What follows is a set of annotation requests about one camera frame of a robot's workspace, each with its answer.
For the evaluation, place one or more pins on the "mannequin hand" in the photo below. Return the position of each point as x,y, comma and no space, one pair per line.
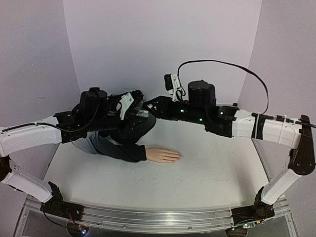
162,155

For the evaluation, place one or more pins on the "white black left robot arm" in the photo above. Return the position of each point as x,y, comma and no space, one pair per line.
96,111

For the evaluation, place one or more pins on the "dark jacket with grey lining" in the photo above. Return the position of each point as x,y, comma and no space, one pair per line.
112,144

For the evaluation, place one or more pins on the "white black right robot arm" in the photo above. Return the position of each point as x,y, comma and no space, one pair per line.
229,121

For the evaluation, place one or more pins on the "aluminium table edge strip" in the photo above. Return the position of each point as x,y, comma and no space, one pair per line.
219,104

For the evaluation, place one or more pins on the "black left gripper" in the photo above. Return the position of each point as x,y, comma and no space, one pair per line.
131,120

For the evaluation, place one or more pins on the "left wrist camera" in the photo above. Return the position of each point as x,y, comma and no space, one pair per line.
127,104

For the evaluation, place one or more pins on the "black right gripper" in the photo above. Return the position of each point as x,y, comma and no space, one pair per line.
166,107

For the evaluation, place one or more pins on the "aluminium front rail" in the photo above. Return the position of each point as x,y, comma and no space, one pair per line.
163,222

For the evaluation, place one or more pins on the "clear nail polish bottle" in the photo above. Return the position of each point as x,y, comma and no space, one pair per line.
143,114

